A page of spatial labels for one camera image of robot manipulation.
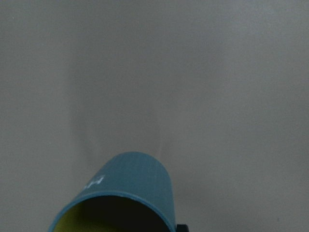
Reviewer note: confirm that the dark teal mug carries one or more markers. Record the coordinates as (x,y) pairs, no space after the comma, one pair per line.
(132,192)

